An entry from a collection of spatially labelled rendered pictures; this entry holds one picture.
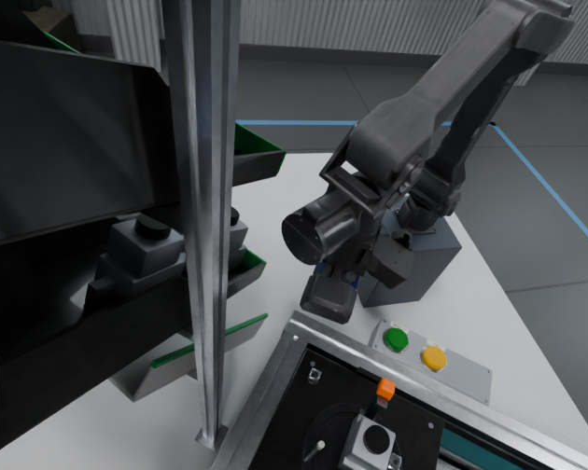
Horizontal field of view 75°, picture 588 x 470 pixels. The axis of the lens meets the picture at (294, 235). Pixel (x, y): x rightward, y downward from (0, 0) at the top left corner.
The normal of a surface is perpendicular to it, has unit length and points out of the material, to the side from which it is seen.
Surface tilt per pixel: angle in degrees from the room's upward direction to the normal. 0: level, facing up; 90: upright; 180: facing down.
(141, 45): 90
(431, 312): 0
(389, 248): 16
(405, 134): 25
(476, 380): 0
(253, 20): 90
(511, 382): 0
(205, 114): 90
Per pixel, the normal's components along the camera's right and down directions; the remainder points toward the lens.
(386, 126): -0.15, -0.38
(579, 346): 0.16, -0.63
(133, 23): 0.22, 0.77
